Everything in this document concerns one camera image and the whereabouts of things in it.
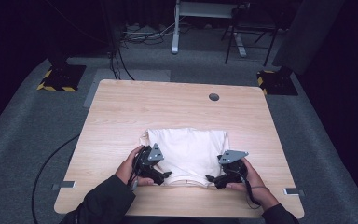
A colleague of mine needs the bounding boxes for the pink long-sleeved cat-print shirt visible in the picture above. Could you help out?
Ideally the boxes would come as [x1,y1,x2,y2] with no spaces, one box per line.
[139,127,231,189]

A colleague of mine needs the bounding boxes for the black yellow-striped stand base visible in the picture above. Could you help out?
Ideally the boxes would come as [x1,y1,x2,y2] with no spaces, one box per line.
[36,55,88,93]
[256,65,299,97]

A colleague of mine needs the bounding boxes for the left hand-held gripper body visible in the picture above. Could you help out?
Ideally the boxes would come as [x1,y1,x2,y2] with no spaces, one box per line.
[133,142,166,181]

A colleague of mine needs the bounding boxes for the person's left hand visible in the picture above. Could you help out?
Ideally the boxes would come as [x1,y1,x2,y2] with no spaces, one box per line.
[115,145,155,188]

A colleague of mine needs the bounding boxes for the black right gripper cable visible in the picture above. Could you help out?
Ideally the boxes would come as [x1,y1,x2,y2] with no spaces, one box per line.
[229,169,262,210]

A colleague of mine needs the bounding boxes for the black metal stand post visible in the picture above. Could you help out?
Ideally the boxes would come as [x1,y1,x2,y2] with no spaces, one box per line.
[101,0,120,54]

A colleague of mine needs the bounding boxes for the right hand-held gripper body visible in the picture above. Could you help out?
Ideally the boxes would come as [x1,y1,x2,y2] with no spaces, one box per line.
[217,149,250,187]

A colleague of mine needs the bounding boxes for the bundle of floor cables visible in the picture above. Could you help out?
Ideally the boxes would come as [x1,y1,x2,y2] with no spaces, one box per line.
[119,21,185,46]

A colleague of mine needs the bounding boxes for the long black floor cable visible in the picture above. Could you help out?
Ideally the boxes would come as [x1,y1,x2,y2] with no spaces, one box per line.
[31,133,81,224]

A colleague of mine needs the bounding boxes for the black cables from stand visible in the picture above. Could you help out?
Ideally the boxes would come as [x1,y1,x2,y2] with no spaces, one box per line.
[106,46,136,81]

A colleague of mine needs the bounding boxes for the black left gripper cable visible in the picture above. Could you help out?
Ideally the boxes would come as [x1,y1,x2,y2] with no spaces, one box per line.
[127,147,141,191]

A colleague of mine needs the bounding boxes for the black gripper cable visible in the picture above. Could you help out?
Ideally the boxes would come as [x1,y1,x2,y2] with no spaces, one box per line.
[127,147,141,191]
[229,169,262,210]

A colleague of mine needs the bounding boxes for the grey upright panel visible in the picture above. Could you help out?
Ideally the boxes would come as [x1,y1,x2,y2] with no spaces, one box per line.
[271,0,346,76]

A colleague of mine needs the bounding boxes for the grey table edge bracket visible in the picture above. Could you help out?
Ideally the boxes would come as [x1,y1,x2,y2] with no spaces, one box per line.
[283,187,306,198]
[51,180,76,191]

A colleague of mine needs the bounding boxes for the white desk frame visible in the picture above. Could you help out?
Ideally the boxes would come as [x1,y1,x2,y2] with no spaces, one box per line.
[171,0,250,59]

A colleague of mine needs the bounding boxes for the person's right hand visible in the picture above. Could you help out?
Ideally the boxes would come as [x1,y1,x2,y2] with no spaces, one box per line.
[226,157,280,212]

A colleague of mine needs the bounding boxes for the black metal chair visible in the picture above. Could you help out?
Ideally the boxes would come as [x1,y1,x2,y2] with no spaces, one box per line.
[220,3,281,67]

